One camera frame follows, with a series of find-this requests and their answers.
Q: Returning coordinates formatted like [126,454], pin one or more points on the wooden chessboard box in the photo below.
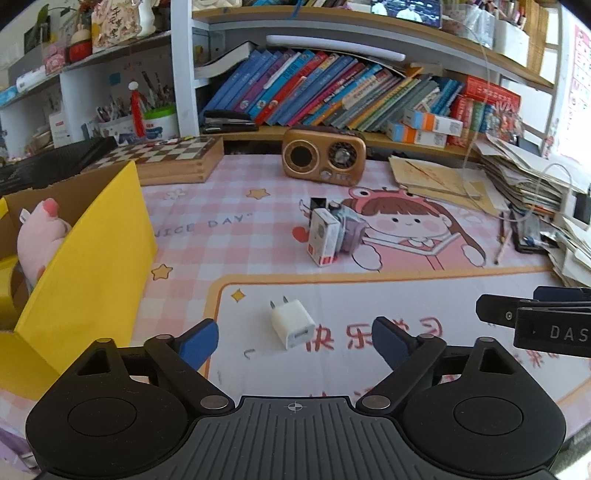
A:
[175,157]

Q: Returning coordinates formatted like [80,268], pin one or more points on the pile of papers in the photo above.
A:
[517,170]

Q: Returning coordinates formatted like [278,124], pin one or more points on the yellow cardboard box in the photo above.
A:
[92,295]

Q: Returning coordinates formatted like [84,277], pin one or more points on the pink plush pig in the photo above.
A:
[41,235]

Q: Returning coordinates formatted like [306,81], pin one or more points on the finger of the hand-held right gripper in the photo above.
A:
[496,311]
[563,293]

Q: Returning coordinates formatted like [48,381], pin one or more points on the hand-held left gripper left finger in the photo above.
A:
[203,341]

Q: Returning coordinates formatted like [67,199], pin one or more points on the white jar green lid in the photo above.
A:
[159,124]

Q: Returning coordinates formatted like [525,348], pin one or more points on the white charger plug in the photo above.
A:
[291,325]

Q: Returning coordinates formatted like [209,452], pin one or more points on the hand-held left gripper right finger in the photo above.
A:
[388,341]

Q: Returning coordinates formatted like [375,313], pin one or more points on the white box red label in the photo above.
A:
[60,129]

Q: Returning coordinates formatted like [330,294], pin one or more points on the yellow tape roll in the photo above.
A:
[7,286]

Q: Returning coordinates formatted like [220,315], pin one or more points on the red tassel ornament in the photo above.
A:
[137,115]

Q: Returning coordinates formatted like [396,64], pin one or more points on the white pen holder with pens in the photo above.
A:
[115,127]

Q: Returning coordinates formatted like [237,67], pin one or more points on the pink checked desktop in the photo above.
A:
[240,240]

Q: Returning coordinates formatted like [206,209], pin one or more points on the flat white box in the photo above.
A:
[32,77]

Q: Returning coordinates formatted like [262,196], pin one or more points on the black stapler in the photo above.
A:
[228,124]

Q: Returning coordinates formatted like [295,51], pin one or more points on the orange white carton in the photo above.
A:
[434,122]
[415,136]

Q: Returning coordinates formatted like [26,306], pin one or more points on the white wooden bookshelf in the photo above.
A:
[182,69]

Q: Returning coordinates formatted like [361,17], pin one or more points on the red round doll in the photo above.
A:
[79,50]

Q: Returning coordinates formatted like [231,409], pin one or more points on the black electronic keyboard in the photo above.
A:
[55,159]

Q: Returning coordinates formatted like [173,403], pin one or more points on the wooden retro radio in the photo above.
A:
[323,157]

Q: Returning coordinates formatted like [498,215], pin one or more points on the leaning row of colourful books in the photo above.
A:
[323,87]

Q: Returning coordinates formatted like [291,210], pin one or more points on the white cubby shelf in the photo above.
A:
[74,87]

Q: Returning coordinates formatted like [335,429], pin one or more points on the phone with lit screen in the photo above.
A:
[406,10]

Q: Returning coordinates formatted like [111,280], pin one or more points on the black binder clip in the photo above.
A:
[317,205]

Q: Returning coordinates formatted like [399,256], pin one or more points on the white desk organiser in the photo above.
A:
[510,41]

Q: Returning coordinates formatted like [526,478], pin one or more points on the pink house ornament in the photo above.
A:
[115,25]

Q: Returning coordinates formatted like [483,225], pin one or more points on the small white red carton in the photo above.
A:
[323,235]

